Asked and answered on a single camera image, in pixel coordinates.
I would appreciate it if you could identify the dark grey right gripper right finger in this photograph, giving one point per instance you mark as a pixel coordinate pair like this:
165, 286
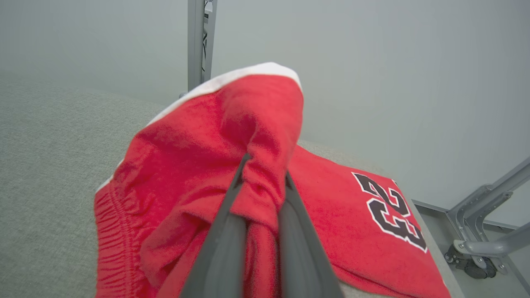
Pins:
302, 265

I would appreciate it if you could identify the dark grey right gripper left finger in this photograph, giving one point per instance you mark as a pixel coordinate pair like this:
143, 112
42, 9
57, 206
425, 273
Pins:
219, 269

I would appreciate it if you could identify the red basketball jersey top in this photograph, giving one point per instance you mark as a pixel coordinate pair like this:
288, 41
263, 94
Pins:
352, 227

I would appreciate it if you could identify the red basketball shorts white trim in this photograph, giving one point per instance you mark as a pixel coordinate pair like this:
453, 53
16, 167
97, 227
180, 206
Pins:
186, 157

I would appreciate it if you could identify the black caster wheel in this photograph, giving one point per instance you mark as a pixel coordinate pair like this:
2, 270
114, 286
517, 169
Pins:
476, 269

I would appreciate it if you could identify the grey floor rail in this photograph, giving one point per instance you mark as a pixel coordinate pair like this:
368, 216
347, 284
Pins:
430, 207

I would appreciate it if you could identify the grey partition joint post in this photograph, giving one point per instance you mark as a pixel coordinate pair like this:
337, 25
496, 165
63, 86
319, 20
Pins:
194, 41

